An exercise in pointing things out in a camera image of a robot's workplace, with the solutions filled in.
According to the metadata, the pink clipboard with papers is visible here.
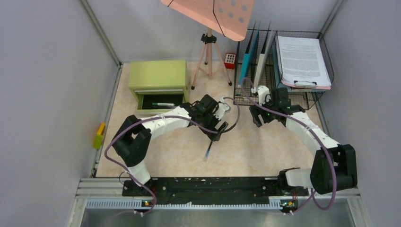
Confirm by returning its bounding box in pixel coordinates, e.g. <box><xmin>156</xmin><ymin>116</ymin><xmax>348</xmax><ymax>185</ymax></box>
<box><xmin>276</xmin><ymin>35</ymin><xmax>331</xmax><ymax>90</ymax></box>

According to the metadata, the yellow green toy block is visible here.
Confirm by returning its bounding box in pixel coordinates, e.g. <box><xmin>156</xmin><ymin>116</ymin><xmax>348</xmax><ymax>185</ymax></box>
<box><xmin>92</xmin><ymin>122</ymin><xmax>105</xmax><ymax>149</ymax></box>

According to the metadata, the blue white marker pen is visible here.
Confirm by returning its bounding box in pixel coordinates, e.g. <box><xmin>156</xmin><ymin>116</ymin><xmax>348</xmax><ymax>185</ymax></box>
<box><xmin>152</xmin><ymin>106</ymin><xmax>177</xmax><ymax>109</ymax></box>

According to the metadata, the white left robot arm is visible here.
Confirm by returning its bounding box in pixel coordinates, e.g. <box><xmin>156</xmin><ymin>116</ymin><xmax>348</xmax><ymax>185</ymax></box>
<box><xmin>111</xmin><ymin>95</ymin><xmax>231</xmax><ymax>195</ymax></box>

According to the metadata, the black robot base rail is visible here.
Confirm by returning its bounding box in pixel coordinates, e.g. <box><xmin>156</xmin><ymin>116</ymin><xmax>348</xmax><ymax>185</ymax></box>
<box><xmin>122</xmin><ymin>177</ymin><xmax>309</xmax><ymax>205</ymax></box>

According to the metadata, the teal file folder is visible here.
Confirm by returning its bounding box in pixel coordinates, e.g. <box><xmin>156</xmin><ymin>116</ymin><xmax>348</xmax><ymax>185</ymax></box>
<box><xmin>238</xmin><ymin>22</ymin><xmax>259</xmax><ymax>87</ymax></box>

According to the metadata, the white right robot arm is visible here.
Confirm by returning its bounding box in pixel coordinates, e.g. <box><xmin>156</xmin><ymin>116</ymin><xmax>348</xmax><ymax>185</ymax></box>
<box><xmin>249</xmin><ymin>86</ymin><xmax>357</xmax><ymax>195</ymax></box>

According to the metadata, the green metal drawer box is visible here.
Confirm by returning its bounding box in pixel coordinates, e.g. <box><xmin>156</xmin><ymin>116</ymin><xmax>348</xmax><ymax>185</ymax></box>
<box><xmin>128</xmin><ymin>60</ymin><xmax>191</xmax><ymax>114</ymax></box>

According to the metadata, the grey white file folder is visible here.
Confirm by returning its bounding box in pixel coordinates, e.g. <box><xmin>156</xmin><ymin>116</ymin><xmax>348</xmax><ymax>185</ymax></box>
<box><xmin>253</xmin><ymin>21</ymin><xmax>274</xmax><ymax>88</ymax></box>

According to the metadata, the red white small box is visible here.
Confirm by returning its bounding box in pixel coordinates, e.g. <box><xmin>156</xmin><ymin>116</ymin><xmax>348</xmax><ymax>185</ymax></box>
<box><xmin>224</xmin><ymin>52</ymin><xmax>236</xmax><ymax>70</ymax></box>

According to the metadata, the pink perforated board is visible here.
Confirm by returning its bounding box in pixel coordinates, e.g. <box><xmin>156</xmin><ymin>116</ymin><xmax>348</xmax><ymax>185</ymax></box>
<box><xmin>161</xmin><ymin>0</ymin><xmax>255</xmax><ymax>41</ymax></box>

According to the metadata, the light blue clipboard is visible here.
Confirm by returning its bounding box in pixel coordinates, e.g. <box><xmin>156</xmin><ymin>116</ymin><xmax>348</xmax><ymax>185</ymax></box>
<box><xmin>271</xmin><ymin>42</ymin><xmax>326</xmax><ymax>93</ymax></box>

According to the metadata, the green white marker pen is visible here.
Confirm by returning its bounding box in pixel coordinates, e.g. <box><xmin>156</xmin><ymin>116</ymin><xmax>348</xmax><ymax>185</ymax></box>
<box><xmin>152</xmin><ymin>103</ymin><xmax>175</xmax><ymax>107</ymax></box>

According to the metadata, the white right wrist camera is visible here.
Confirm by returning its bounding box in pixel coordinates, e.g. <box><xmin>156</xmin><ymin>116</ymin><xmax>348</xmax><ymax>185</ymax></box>
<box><xmin>251</xmin><ymin>85</ymin><xmax>271</xmax><ymax>105</ymax></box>

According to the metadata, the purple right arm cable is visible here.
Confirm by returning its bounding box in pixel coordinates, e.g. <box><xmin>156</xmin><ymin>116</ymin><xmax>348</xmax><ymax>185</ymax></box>
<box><xmin>240</xmin><ymin>77</ymin><xmax>338</xmax><ymax>215</ymax></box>

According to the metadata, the black wire mesh file rack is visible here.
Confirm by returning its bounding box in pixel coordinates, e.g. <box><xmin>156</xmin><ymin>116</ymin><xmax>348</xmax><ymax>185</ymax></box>
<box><xmin>234</xmin><ymin>29</ymin><xmax>334</xmax><ymax>110</ymax></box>

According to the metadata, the teal gel pen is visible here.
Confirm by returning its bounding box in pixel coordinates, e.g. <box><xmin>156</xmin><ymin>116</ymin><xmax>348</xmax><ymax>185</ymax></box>
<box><xmin>203</xmin><ymin>141</ymin><xmax>213</xmax><ymax>162</ymax></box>

